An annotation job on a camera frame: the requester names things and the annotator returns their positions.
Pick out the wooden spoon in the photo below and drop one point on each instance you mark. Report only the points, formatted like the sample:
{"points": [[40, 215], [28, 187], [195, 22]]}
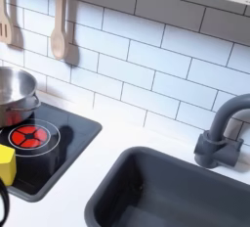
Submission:
{"points": [[60, 38]]}

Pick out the black stove top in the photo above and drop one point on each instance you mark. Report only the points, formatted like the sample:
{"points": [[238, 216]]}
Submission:
{"points": [[65, 136]]}

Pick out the grey tap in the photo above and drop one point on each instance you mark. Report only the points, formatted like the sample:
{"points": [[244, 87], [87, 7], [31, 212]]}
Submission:
{"points": [[221, 139]]}

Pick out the grey sink basin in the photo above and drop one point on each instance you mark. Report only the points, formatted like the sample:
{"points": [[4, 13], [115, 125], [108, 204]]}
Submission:
{"points": [[175, 191]]}

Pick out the wooden slotted spatula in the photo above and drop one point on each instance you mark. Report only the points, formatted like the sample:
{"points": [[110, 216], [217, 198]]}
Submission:
{"points": [[4, 25]]}

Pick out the yellow toy block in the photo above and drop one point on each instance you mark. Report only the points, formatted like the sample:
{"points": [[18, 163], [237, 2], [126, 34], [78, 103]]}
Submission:
{"points": [[6, 165]]}

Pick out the steel pot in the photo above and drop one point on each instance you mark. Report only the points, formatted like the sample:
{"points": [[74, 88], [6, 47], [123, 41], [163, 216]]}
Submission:
{"points": [[14, 90]]}

